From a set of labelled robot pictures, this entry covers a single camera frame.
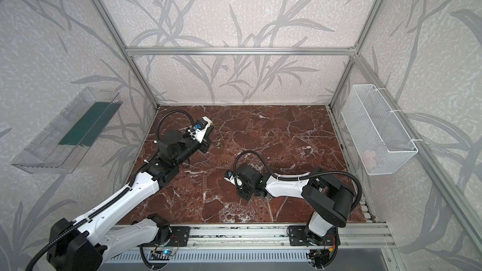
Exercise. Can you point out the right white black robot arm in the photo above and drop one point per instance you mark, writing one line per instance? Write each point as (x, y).
(332, 194)

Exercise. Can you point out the aluminium frame crossbar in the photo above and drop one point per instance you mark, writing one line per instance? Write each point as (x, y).
(169, 51)

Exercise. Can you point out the pink object in basket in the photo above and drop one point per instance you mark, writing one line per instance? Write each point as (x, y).
(369, 159)

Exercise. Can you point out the clear plastic wall tray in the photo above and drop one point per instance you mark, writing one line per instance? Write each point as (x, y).
(61, 146)

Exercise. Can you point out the black mounting plate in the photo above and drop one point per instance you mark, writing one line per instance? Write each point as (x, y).
(176, 236)
(301, 236)

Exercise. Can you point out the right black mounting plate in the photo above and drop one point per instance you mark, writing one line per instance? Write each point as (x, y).
(301, 236)

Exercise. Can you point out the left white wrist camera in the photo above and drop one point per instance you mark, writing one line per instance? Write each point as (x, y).
(201, 129)

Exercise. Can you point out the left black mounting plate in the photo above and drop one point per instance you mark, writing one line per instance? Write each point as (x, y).
(176, 236)

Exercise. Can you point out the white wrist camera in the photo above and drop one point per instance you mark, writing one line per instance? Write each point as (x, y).
(231, 177)
(201, 129)

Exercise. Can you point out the green led circuit board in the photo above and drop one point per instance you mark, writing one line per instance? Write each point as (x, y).
(164, 253)

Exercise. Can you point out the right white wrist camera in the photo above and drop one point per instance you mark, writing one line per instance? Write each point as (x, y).
(231, 177)

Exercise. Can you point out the white wire mesh basket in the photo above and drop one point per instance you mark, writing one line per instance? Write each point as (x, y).
(374, 125)

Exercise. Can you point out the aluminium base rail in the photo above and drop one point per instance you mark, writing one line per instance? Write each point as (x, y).
(239, 236)

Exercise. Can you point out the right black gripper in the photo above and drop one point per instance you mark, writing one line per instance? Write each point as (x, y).
(243, 192)

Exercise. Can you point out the slotted grey cable duct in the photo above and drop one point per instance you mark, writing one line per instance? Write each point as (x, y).
(221, 256)

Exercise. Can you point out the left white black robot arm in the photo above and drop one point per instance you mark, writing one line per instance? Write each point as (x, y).
(87, 242)

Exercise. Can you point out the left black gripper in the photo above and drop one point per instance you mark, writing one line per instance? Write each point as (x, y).
(203, 145)

